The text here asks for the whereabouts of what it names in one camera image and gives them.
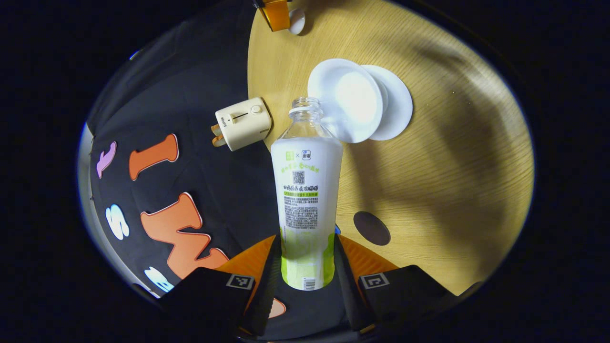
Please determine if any white saucer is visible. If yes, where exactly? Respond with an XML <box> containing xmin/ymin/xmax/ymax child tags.
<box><xmin>361</xmin><ymin>64</ymin><xmax>414</xmax><ymax>141</ymax></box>

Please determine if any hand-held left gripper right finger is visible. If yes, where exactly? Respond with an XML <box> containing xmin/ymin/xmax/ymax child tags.
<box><xmin>334</xmin><ymin>233</ymin><xmax>460</xmax><ymax>333</ymax></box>

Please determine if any black backdrop cloth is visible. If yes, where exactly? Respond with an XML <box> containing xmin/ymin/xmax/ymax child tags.
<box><xmin>79</xmin><ymin>0</ymin><xmax>353</xmax><ymax>341</ymax></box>

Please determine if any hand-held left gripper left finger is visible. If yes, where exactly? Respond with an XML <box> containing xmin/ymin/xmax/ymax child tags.
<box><xmin>160</xmin><ymin>233</ymin><xmax>283</xmax><ymax>340</ymax></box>

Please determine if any white green water bottle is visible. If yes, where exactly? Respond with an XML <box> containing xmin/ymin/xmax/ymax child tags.
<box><xmin>271</xmin><ymin>97</ymin><xmax>344</xmax><ymax>291</ymax></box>

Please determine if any dark round coaster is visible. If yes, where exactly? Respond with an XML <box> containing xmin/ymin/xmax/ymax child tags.
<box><xmin>353</xmin><ymin>211</ymin><xmax>391</xmax><ymax>246</ymax></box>

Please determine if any white teacup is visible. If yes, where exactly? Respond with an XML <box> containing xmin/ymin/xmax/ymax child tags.
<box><xmin>307</xmin><ymin>58</ymin><xmax>389</xmax><ymax>144</ymax></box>

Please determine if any cream toaster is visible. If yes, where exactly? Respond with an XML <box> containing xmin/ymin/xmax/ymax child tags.
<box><xmin>214</xmin><ymin>97</ymin><xmax>273</xmax><ymax>152</ymax></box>

